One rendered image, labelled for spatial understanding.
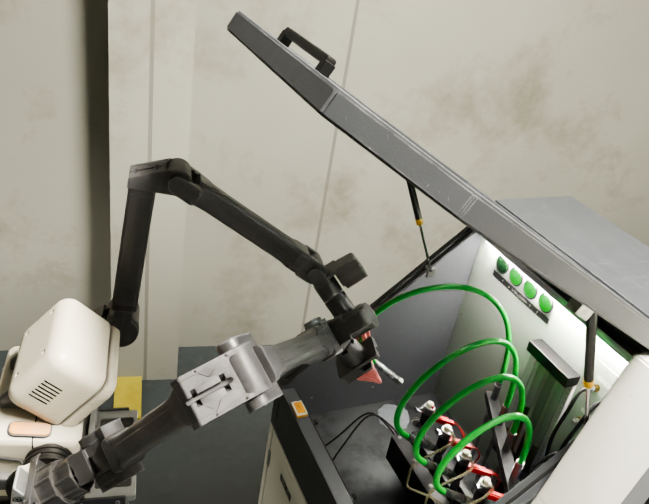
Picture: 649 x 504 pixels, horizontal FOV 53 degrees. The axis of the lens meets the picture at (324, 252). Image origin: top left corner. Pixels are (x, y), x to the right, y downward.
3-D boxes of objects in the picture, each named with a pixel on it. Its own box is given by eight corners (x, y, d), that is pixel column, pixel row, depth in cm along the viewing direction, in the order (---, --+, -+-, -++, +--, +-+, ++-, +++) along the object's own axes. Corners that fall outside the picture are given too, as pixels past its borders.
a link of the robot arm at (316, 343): (205, 351, 95) (240, 419, 93) (236, 332, 93) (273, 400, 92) (301, 323, 136) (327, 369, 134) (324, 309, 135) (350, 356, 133)
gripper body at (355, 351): (381, 359, 139) (362, 339, 136) (344, 383, 142) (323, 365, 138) (375, 340, 145) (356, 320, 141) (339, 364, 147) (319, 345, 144)
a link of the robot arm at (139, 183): (128, 146, 137) (125, 163, 128) (193, 158, 141) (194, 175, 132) (104, 321, 155) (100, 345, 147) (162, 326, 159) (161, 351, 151)
